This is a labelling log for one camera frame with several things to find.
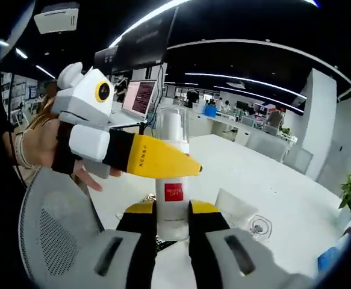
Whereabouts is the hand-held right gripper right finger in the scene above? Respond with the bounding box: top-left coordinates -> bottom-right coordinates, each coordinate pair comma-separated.
188,199 -> 314,289

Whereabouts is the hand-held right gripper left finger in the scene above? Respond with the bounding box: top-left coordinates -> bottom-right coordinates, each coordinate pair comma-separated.
51,200 -> 159,289

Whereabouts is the white skincare tube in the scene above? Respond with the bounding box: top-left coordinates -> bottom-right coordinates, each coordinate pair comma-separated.
215,188 -> 259,225

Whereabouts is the white skincare bottle red band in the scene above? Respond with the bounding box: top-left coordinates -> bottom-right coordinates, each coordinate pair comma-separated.
155,104 -> 191,242

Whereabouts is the person's left hand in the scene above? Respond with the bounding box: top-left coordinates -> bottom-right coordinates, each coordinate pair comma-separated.
30,118 -> 104,193

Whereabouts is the laptop with pink screen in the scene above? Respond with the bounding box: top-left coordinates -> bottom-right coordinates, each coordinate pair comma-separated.
110,79 -> 159,128

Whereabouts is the grey mesh office chair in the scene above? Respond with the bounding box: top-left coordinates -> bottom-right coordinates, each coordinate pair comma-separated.
17,166 -> 105,281

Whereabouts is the blue packet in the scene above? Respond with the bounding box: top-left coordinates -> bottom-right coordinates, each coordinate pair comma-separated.
317,246 -> 343,273

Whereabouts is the white wristband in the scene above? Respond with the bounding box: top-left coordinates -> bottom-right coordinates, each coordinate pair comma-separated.
13,128 -> 34,170

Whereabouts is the hanging dark screen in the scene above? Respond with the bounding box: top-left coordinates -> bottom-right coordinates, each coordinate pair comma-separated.
93,7 -> 176,73

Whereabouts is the white ceiling unit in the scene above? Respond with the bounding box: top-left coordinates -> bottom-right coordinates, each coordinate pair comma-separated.
33,2 -> 80,35

